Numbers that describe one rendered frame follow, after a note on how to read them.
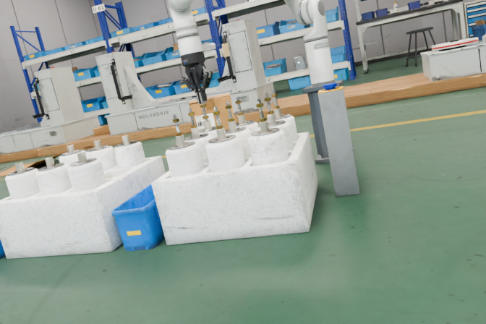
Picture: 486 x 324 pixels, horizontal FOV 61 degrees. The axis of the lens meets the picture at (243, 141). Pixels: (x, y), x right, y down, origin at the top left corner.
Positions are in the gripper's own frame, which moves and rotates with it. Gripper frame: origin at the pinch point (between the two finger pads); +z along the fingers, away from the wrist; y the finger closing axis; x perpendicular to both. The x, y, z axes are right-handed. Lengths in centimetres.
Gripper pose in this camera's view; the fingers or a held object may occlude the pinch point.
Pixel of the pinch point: (201, 97)
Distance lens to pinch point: 134.2
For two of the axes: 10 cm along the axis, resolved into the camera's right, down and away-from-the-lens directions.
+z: 2.0, 9.6, 1.7
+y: 7.3, -0.3, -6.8
